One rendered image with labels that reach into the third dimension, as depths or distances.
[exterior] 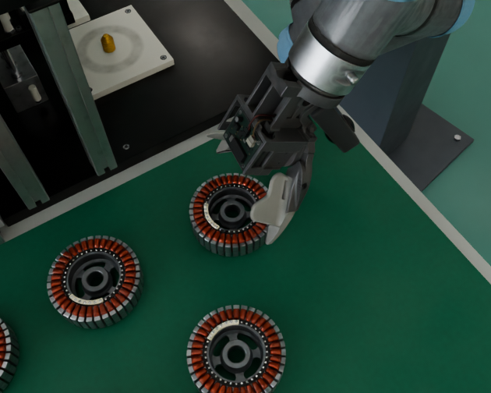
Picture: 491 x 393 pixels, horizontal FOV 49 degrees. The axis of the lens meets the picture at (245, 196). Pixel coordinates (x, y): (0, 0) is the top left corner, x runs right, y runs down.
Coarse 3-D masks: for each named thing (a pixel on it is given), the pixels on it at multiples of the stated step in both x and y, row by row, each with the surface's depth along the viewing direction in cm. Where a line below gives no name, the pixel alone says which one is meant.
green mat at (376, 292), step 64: (320, 128) 82; (128, 192) 76; (192, 192) 76; (320, 192) 76; (384, 192) 76; (0, 256) 71; (192, 256) 71; (256, 256) 71; (320, 256) 71; (384, 256) 71; (448, 256) 71; (64, 320) 67; (128, 320) 67; (192, 320) 67; (320, 320) 67; (384, 320) 67; (448, 320) 67; (64, 384) 63; (128, 384) 63; (192, 384) 63; (320, 384) 63; (384, 384) 63; (448, 384) 63
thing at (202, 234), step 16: (224, 176) 73; (240, 176) 73; (208, 192) 72; (224, 192) 73; (240, 192) 73; (256, 192) 72; (192, 208) 71; (208, 208) 71; (224, 208) 72; (240, 208) 72; (192, 224) 70; (208, 224) 70; (224, 224) 72; (240, 224) 72; (256, 224) 70; (208, 240) 69; (224, 240) 69; (240, 240) 68; (256, 240) 69
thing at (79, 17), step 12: (60, 0) 72; (72, 0) 77; (12, 12) 74; (24, 12) 70; (72, 12) 76; (84, 12) 76; (0, 24) 72; (12, 24) 72; (24, 24) 72; (72, 24) 76; (0, 36) 71; (12, 36) 71; (24, 36) 72; (0, 48) 72; (12, 60) 75; (12, 72) 77
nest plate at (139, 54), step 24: (96, 24) 89; (120, 24) 89; (144, 24) 89; (96, 48) 86; (120, 48) 86; (144, 48) 86; (96, 72) 84; (120, 72) 84; (144, 72) 84; (96, 96) 82
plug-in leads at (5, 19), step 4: (8, 12) 72; (0, 16) 69; (4, 16) 69; (8, 16) 72; (4, 20) 70; (8, 20) 70; (4, 24) 70; (8, 24) 70; (4, 28) 71; (8, 28) 71; (12, 28) 71; (8, 32) 71; (12, 32) 72
